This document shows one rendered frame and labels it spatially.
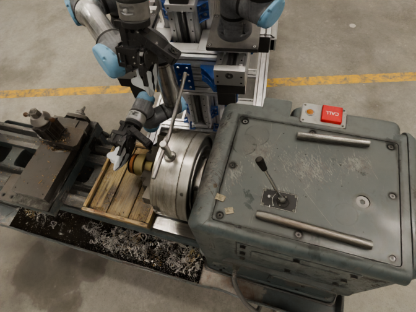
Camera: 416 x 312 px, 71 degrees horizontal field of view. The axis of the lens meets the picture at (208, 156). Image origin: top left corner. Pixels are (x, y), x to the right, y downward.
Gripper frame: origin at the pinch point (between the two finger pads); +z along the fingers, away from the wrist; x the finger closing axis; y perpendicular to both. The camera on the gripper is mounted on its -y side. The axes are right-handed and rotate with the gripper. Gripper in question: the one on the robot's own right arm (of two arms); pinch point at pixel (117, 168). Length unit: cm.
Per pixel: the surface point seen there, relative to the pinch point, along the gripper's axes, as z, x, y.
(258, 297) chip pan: 24, -54, -61
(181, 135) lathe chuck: -10.7, 14.3, -24.2
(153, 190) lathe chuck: 8.7, 10.6, -20.8
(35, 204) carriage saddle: 18.1, -15.0, 35.8
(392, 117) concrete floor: -137, -108, -141
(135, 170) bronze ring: 0.4, 2.5, -8.3
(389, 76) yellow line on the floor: -182, -108, -139
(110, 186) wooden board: 1.5, -19.1, 10.4
